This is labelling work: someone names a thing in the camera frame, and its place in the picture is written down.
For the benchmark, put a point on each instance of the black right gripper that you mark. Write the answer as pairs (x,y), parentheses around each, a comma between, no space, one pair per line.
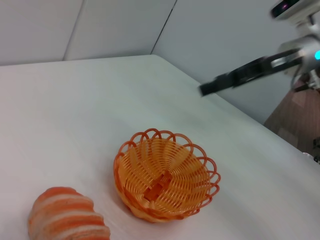
(285,60)

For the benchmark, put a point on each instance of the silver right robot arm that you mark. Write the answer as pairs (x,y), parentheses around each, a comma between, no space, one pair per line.
(311,51)

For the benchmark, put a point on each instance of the orange woven plastic basket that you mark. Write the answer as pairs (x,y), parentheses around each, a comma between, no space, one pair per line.
(165,180)

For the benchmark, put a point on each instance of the orange striped bread loaf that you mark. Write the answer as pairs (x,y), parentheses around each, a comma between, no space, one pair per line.
(67,217)

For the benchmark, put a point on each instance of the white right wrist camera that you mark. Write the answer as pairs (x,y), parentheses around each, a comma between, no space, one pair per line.
(292,8)

